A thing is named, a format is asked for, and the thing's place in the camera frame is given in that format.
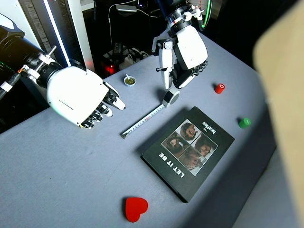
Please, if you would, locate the small bowl with green contents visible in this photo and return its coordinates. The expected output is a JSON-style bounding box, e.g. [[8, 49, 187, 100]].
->
[[123, 74, 137, 87]]

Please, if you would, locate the red heart-shaped block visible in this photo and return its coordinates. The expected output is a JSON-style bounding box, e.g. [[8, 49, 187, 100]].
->
[[124, 196, 149, 223]]

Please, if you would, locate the red toy cylinder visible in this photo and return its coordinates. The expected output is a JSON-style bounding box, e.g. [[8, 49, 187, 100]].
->
[[214, 83, 226, 95]]

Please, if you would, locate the green toy cylinder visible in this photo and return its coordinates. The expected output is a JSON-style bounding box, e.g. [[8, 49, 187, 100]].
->
[[238, 117, 252, 129]]

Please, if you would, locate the silver flat device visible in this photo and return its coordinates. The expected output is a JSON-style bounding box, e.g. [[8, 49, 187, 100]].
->
[[115, 4, 138, 13]]

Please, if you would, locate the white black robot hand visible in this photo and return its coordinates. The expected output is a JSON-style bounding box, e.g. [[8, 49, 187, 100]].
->
[[158, 23, 209, 90], [46, 66, 126, 130]]

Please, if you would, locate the grey table cloth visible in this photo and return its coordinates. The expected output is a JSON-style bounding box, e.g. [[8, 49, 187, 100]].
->
[[0, 32, 283, 228]]

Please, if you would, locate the black Let It Be album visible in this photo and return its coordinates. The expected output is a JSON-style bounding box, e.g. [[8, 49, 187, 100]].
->
[[141, 106, 235, 203]]

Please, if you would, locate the beige wooden board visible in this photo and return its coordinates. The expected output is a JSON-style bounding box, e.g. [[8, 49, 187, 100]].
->
[[253, 0, 304, 228]]

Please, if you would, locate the white column with light strip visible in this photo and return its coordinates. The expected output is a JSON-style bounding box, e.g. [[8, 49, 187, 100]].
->
[[18, 0, 95, 72]]

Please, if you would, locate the thin white cable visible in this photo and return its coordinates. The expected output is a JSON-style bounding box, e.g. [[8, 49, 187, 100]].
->
[[108, 0, 159, 48]]

